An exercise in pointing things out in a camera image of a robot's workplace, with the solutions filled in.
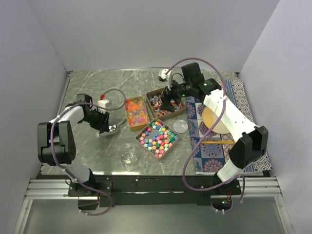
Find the silver metal scoop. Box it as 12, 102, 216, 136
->
97, 119, 127, 137

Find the patterned blue cloth mat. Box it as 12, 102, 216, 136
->
185, 79, 272, 175

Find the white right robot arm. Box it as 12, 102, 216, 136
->
158, 59, 269, 195

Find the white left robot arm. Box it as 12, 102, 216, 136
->
37, 94, 112, 196

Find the clear glass jar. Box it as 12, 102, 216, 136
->
119, 144, 137, 171

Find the pink tin of star candies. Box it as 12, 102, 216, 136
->
135, 118, 179, 160

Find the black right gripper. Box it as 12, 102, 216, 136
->
159, 77, 192, 113

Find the cream and orange plate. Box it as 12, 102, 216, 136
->
202, 107, 230, 134

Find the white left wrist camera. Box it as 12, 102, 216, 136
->
97, 99, 112, 108

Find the gold tin of gummy candies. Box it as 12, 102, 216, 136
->
124, 96, 150, 132

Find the aluminium frame rail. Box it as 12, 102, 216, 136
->
14, 177, 294, 234

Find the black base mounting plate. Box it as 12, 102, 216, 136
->
68, 175, 242, 210

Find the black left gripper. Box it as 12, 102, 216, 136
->
82, 108, 110, 132

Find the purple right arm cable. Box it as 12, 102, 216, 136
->
166, 57, 245, 213

